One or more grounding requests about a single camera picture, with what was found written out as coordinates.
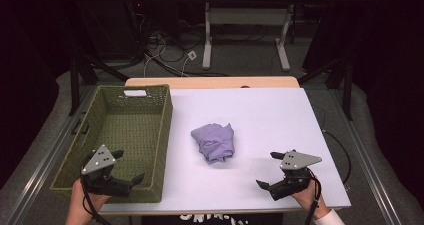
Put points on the white plug adapter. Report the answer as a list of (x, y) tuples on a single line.
[(192, 55)]

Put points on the aluminium rail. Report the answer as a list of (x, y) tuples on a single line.
[(370, 171), (40, 171)]

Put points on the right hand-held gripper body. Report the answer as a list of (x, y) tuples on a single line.
[(296, 161)]

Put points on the black bracket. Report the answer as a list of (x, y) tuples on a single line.
[(80, 127)]

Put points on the green woven basket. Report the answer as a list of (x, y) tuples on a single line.
[(130, 125)]

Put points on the wooden table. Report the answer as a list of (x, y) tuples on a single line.
[(213, 82)]

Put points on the purple cloth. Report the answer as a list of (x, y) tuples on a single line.
[(215, 143)]

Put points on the white board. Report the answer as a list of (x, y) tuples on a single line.
[(266, 118)]

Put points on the white-legged desk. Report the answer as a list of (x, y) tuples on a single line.
[(246, 16)]

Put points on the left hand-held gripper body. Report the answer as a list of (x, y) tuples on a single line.
[(100, 161)]

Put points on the black metal stand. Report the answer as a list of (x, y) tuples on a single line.
[(348, 88), (75, 85)]

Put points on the person's right hand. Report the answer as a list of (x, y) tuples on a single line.
[(305, 198)]

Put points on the person's black printed shirt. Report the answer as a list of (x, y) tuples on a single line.
[(213, 219)]

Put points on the person's left hand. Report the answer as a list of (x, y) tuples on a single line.
[(78, 201)]

